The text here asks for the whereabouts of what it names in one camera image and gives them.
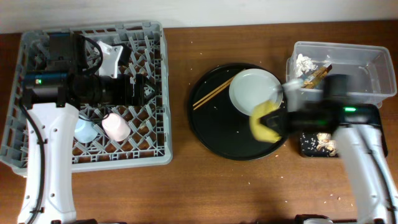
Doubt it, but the pink cup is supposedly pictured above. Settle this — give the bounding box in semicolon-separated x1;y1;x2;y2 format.
101;113;131;142

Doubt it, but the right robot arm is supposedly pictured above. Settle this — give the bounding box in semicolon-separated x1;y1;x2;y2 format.
252;74;397;223

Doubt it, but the grey dishwasher rack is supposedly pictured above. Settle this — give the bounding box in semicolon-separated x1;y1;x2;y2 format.
1;21;173;177

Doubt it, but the black rectangular bin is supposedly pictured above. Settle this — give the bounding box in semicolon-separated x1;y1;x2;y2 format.
300;105;388;157

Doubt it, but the grey round plate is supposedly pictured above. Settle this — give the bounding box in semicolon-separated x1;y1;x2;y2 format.
229;68;283;116

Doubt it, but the clear plastic bin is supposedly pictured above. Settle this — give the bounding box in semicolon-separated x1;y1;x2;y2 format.
286;41;397;108

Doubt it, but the yellow bowl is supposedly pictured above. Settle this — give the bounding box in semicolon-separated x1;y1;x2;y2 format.
249;100;282;143

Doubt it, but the gold snack wrapper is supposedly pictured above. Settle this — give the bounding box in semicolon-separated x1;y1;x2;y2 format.
302;62;332;89

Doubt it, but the round black tray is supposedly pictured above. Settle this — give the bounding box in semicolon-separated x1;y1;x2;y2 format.
187;63;288;161

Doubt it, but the lower wooden chopstick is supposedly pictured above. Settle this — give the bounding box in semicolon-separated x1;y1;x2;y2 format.
192;81;231;110

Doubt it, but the food scraps pile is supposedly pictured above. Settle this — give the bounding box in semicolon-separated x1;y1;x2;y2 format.
300;133;338;157

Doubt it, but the blue cup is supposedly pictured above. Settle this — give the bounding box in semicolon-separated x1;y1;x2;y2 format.
74;119;98;144

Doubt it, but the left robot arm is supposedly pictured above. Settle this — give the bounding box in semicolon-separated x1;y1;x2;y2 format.
17;33;159;223

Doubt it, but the wooden chopstick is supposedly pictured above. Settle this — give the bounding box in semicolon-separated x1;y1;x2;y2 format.
192;81;231;110
187;63;247;110

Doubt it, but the white tissue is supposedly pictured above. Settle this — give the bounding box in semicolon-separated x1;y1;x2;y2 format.
294;54;318;78

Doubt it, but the upper wooden chopstick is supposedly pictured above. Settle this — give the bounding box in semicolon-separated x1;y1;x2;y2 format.
187;63;247;110

